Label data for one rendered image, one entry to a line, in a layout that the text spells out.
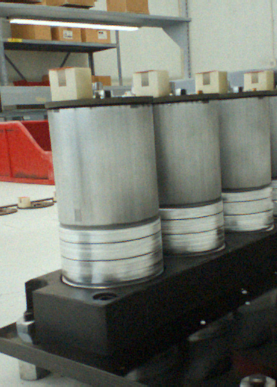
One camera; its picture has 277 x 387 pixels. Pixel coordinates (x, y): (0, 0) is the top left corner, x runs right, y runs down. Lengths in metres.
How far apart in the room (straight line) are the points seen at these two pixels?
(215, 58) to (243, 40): 0.40
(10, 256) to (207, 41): 6.19
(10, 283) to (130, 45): 5.85
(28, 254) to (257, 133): 0.13
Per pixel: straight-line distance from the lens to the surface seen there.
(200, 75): 0.17
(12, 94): 2.76
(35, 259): 0.24
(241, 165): 0.17
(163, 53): 6.35
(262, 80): 0.19
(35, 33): 4.82
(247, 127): 0.16
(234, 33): 6.17
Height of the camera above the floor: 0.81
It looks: 8 degrees down
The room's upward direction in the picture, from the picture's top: 4 degrees counter-clockwise
